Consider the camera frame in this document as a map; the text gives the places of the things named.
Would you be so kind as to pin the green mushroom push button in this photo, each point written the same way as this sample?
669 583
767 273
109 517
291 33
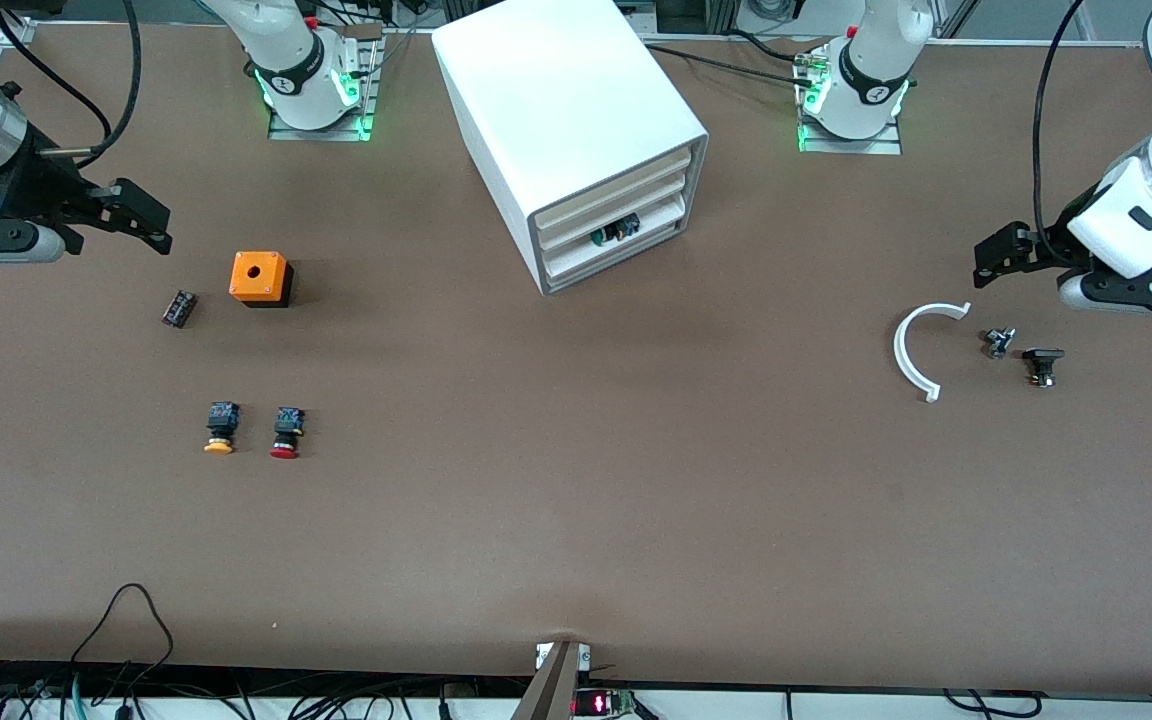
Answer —
616 230

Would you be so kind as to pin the small grey metal part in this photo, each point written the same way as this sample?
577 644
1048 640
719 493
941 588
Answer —
998 342

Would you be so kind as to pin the white plastic drawer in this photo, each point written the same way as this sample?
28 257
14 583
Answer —
576 231
576 249
576 213
576 266

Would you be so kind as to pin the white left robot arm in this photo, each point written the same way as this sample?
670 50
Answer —
876 60

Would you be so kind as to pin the small red display device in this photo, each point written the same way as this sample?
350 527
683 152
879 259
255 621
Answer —
601 703

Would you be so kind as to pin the white curved plastic arc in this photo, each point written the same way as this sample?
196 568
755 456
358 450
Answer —
901 350

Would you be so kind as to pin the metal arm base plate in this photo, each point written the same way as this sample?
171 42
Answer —
851 146
321 133

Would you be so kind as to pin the white drawer cabinet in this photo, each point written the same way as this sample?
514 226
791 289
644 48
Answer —
556 90

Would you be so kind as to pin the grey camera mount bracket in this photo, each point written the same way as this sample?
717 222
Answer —
554 685

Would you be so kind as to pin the black button part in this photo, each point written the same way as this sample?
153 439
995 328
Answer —
1042 357

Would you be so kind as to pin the aluminium frame profile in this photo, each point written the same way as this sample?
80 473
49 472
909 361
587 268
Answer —
14 38

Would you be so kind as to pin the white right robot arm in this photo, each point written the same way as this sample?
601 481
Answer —
296 50

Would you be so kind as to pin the yellow mushroom push button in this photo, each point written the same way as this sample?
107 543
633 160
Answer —
221 425

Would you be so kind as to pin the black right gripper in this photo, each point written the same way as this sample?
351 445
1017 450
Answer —
34 185

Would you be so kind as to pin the small black contact block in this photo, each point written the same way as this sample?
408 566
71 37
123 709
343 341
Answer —
179 309

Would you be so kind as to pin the orange button box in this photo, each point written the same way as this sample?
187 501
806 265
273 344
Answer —
258 275

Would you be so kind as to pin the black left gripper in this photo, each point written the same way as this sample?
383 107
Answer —
1053 243

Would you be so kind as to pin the red mushroom push button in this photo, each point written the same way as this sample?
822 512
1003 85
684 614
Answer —
287 430

